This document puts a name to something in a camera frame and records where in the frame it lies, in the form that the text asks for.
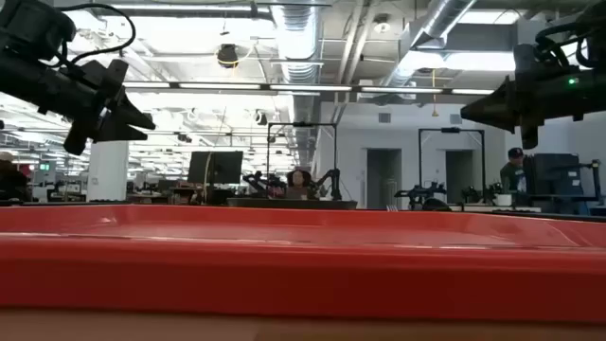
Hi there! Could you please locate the yellow hanging cord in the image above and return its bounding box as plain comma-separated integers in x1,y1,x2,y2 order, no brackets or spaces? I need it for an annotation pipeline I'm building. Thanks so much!
429,68,440,118

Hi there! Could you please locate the black computer monitor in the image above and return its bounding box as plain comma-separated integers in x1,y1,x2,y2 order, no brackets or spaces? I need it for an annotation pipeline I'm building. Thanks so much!
187,151,244,186

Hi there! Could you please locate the gray door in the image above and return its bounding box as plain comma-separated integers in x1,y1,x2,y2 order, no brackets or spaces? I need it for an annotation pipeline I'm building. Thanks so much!
366,148,402,209
444,150,475,205

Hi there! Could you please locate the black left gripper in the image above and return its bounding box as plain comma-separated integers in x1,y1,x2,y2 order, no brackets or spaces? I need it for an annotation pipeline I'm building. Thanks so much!
0,50,156,157

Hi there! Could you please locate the red plastic tray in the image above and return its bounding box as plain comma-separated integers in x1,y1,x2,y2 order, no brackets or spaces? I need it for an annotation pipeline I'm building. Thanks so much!
0,203,606,326

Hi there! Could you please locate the dark blue cabinet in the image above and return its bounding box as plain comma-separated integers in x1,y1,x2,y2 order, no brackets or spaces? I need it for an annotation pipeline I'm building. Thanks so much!
525,152,585,197

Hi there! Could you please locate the suspended ceiling light track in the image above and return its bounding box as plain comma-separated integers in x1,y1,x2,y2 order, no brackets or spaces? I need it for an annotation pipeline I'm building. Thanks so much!
121,81,496,97

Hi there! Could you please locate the silver round ceiling duct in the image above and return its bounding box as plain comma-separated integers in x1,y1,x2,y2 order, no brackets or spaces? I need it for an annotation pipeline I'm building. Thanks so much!
270,0,324,167

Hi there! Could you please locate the white square pillar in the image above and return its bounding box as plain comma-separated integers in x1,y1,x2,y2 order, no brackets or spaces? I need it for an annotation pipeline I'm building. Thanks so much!
86,140,130,203

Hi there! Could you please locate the black ceiling cord reel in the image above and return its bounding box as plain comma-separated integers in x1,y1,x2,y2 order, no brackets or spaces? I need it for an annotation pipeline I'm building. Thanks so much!
216,43,241,70

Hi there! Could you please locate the silver slanted ceiling duct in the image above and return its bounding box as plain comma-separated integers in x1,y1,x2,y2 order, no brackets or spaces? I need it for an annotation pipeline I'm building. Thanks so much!
378,0,479,89

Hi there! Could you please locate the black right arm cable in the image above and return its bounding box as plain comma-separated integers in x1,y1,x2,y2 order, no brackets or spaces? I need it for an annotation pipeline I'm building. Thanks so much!
534,21,606,70

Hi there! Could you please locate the person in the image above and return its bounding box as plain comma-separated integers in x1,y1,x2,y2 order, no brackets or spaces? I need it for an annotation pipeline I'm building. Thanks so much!
283,169,313,200
499,147,527,193
0,151,32,203

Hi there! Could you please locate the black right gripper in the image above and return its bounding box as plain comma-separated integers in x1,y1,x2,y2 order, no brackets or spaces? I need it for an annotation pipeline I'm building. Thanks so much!
459,44,606,151

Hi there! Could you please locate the black background rig frame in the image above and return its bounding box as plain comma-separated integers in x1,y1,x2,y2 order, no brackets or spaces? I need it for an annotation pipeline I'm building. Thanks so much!
418,126,487,200
266,121,338,200

